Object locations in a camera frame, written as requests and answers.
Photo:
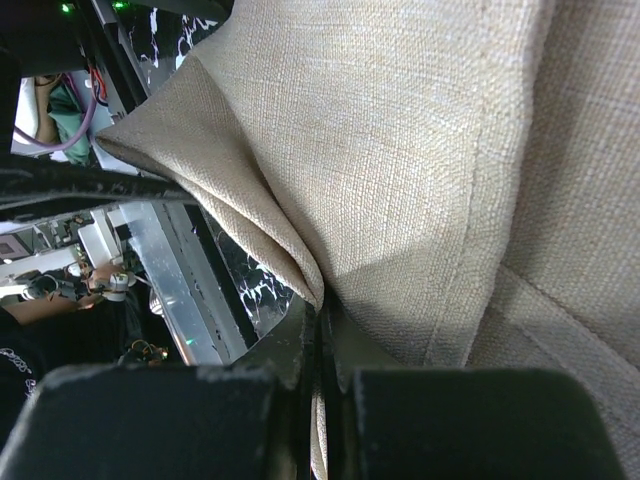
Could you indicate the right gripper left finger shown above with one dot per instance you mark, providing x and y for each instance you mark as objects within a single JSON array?
[{"x": 249, "y": 420}]

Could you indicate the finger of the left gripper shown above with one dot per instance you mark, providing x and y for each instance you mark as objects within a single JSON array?
[{"x": 35, "y": 189}]

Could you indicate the beige cloth napkin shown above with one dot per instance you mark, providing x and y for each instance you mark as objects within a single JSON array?
[{"x": 464, "y": 175}]

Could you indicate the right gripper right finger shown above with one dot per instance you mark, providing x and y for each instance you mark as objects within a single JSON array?
[{"x": 384, "y": 421}]

